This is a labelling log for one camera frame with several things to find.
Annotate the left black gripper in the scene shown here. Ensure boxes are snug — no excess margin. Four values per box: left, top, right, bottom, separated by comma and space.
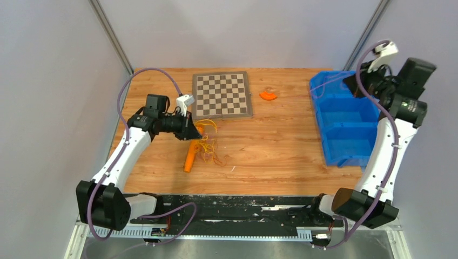
158, 110, 202, 141

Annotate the purple thin cable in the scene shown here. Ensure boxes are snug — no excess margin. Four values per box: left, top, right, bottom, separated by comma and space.
309, 76, 349, 101

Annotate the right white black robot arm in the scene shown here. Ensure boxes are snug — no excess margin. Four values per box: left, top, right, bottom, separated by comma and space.
308, 57, 437, 229

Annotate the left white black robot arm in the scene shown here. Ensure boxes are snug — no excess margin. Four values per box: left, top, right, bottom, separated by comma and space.
76, 94, 202, 231

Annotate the orange carrot toy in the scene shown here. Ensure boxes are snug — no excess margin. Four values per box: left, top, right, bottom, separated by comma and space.
184, 140, 198, 173

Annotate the blue three-compartment bin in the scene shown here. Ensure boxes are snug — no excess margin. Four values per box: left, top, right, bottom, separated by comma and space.
309, 71, 380, 168

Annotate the wooden chessboard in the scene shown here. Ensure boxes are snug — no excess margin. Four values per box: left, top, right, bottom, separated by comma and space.
192, 71, 253, 119

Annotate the orange curved plastic piece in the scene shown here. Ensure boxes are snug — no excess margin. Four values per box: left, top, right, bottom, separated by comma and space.
259, 91, 278, 101

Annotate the right corner aluminium post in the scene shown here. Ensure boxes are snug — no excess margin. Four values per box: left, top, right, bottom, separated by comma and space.
342, 0, 392, 71

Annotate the corner aluminium post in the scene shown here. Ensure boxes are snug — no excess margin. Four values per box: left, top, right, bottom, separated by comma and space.
88, 0, 134, 74
342, 0, 392, 71

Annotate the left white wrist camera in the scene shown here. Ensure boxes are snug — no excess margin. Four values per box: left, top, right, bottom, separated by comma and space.
176, 94, 194, 116

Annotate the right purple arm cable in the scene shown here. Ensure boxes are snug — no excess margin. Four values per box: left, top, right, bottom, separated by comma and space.
310, 40, 400, 250

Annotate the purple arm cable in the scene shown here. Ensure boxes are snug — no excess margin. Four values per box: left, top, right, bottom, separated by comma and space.
87, 67, 198, 247
310, 40, 400, 250

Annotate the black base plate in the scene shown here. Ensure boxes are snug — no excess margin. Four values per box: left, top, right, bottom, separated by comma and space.
130, 194, 343, 237

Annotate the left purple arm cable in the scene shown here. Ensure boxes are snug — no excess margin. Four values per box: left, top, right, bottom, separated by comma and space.
87, 67, 198, 247

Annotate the left corner aluminium post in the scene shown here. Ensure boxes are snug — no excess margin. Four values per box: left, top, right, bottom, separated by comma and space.
88, 0, 134, 74

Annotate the aluminium frame rail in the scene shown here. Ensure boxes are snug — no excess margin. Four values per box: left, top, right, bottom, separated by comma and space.
64, 200, 412, 259

